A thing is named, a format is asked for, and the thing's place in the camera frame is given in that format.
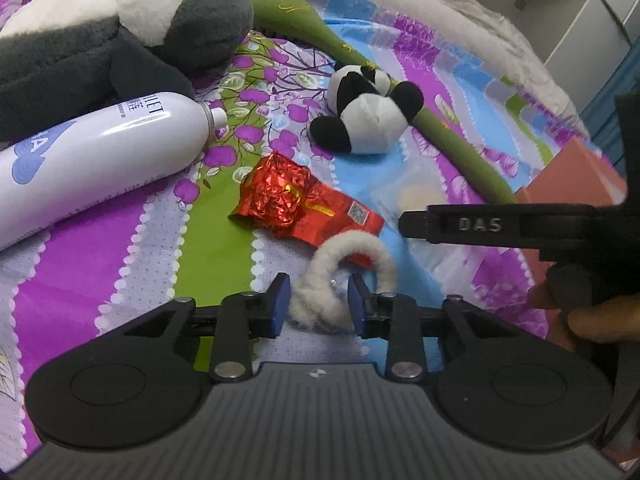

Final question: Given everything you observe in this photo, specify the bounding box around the small panda plush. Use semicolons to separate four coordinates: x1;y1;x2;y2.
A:
308;64;424;155

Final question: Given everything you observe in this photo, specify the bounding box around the white fluffy ring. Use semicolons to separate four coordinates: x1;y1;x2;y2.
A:
288;228;399;334

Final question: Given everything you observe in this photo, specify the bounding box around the green massage stick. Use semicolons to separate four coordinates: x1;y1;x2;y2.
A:
252;0;515;205

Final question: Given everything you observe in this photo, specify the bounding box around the white spray bottle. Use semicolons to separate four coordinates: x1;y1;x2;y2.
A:
1;92;228;248

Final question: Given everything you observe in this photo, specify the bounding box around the person's right hand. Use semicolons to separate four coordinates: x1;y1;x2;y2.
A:
526;264;639;351

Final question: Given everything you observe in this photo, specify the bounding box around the clear bag with puffs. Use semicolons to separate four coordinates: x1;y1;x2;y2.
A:
370;165;486;287

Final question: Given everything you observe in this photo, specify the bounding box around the grey wardrobe cabinet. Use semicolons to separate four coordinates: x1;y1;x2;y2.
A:
478;0;639;112

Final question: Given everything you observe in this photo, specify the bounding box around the striped floral bed sheet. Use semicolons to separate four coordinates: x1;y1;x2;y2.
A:
1;0;585;469

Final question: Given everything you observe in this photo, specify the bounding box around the grey duvet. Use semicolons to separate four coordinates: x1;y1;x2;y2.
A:
371;0;589;136

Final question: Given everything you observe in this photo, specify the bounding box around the grey white penguin plush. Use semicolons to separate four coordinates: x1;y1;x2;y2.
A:
1;0;254;145

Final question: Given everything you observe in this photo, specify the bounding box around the blue curtain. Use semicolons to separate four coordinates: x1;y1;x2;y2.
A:
580;41;640;174

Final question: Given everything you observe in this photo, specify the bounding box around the orange cardboard box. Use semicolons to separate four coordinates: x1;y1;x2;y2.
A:
515;139;627;327

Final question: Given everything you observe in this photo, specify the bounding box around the red foil wrapper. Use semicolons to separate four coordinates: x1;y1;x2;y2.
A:
229;153;384;248

